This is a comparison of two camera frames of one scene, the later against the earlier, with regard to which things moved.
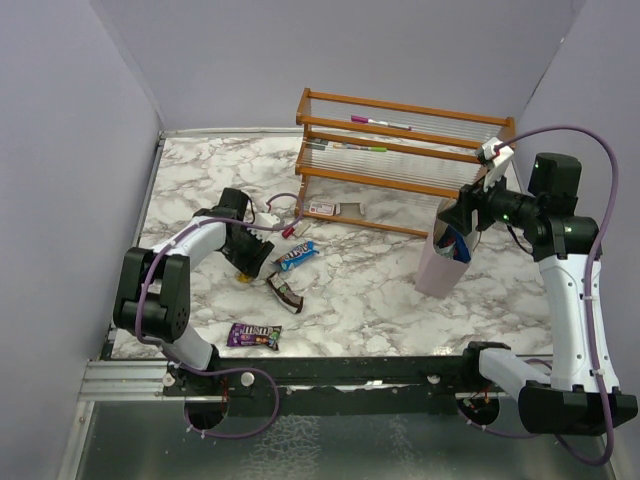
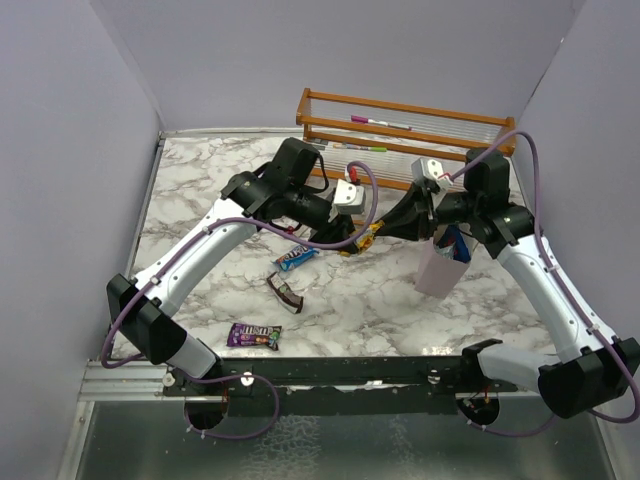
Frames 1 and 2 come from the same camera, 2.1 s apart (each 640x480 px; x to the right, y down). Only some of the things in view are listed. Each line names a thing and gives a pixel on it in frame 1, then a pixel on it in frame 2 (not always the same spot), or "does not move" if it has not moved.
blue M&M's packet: x=297 y=256 does not move
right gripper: x=461 y=215 -> x=415 y=217
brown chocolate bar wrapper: x=283 y=292 does not move
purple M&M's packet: x=241 y=335 does not move
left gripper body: x=248 y=251 -> x=335 y=224
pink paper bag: x=441 y=270 does not move
